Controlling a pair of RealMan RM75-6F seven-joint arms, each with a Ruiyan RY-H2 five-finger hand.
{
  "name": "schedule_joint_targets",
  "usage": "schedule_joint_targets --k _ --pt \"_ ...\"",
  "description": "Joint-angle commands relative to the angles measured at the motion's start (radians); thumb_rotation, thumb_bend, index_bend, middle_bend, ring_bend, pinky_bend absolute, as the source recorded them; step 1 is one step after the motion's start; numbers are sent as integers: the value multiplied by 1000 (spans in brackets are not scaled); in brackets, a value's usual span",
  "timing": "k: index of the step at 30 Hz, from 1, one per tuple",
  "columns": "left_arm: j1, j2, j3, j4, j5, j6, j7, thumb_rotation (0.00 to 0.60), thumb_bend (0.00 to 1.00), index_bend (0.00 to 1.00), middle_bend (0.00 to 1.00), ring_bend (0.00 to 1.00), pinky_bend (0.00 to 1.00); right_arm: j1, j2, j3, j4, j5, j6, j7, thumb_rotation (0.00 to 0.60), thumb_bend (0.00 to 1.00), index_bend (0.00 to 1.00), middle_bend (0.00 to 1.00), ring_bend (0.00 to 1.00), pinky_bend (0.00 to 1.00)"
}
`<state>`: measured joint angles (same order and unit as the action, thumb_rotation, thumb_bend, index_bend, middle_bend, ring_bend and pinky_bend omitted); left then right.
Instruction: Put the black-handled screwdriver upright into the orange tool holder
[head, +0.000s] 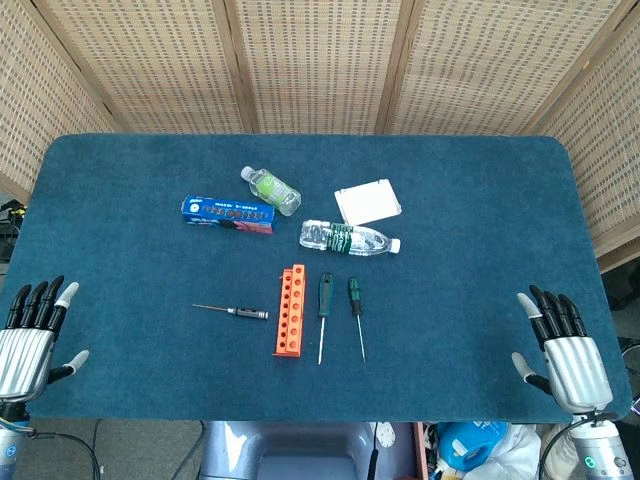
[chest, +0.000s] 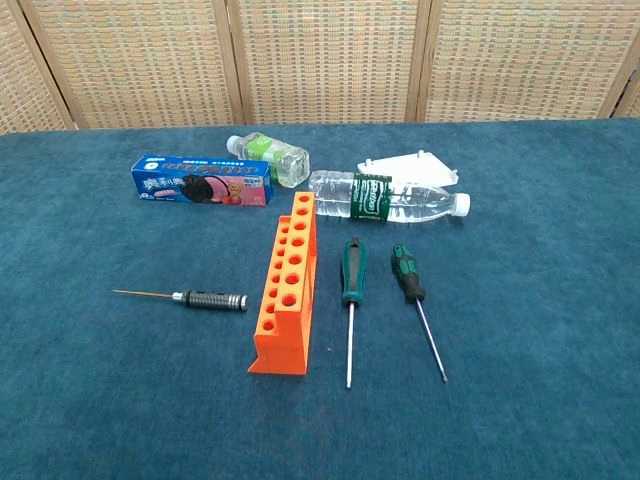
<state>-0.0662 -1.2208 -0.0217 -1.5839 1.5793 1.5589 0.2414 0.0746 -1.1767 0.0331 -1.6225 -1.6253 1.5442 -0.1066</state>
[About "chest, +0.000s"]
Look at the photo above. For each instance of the black metal precision screwdriver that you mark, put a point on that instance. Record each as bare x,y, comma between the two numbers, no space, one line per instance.
210,299

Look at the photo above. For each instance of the orange tool holder block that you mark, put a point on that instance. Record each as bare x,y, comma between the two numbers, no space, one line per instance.
292,320

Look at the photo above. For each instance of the clear water bottle dark label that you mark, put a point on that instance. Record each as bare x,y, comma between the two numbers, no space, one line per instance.
370,197

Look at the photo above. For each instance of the small bottle light green label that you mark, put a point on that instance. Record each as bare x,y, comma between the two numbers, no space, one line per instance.
265,150

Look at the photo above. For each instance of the white plastic plate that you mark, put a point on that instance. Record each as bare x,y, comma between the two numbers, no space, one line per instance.
415,167

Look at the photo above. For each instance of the blue Oreo cookie box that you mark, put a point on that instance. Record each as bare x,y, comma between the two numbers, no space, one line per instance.
200,185

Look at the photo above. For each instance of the woven wooden folding screen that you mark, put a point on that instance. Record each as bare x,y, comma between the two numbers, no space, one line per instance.
325,60

